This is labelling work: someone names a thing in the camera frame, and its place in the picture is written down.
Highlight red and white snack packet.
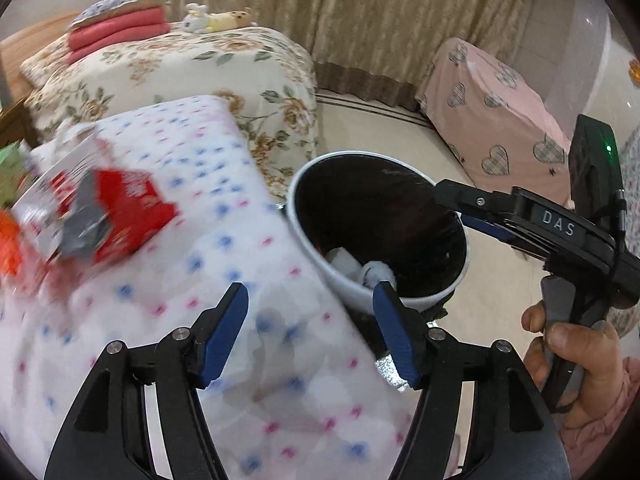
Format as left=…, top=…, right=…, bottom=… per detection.
left=12, top=132, right=181, bottom=266

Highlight crumpled white tissue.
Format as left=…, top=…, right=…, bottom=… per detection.
left=325, top=247, right=363, bottom=281

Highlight tan spotted plush toy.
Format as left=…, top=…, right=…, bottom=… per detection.
left=227, top=7, right=258, bottom=28

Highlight white rabbit plush toy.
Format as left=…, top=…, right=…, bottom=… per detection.
left=181, top=3, right=236, bottom=35

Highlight white flower print blanket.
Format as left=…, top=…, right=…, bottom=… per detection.
left=0, top=95, right=426, bottom=480

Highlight pink heart print cover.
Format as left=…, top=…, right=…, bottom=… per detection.
left=415, top=37, right=573, bottom=208

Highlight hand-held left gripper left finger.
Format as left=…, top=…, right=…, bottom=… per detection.
left=44, top=282, right=250, bottom=480

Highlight dark wooden nightstand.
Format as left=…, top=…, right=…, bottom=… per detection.
left=0, top=97, right=40, bottom=148

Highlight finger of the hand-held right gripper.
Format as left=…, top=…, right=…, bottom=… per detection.
left=462, top=215, right=548, bottom=262
left=434, top=178, right=517, bottom=222

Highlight wooden headboard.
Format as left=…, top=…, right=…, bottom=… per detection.
left=0, top=12, right=76, bottom=111

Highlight white trash bin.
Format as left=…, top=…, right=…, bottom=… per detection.
left=287, top=150, right=472, bottom=317

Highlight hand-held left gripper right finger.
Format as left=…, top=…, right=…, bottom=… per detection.
left=372, top=280, right=573, bottom=480

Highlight orange object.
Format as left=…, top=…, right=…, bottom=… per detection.
left=0, top=209, right=25, bottom=278

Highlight folded pink blanket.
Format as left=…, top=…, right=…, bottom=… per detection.
left=67, top=7, right=171, bottom=53

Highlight black bin liner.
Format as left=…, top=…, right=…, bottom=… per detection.
left=295, top=156, right=466, bottom=298

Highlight person's right forearm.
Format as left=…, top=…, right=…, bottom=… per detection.
left=559, top=355, right=640, bottom=480

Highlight person's right hand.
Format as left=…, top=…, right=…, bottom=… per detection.
left=521, top=301, right=623, bottom=428

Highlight floral print pillow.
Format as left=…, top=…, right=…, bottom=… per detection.
left=20, top=35, right=108, bottom=88

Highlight silver foil mat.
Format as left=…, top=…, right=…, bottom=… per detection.
left=375, top=355, right=416, bottom=391

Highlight grey patterned cloth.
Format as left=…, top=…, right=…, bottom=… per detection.
left=607, top=127, right=640, bottom=336

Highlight beige patterned curtain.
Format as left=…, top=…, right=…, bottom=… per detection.
left=107, top=0, right=546, bottom=111

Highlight white plastic bag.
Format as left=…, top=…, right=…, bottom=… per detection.
left=50, top=121, right=98, bottom=153

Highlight blue dotted ruffled pillow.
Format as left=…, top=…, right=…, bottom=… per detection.
left=70, top=0, right=173, bottom=28

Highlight rose print quilt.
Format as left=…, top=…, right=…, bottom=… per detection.
left=20, top=27, right=321, bottom=201

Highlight green packet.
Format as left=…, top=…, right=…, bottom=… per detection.
left=0, top=141, right=33, bottom=206

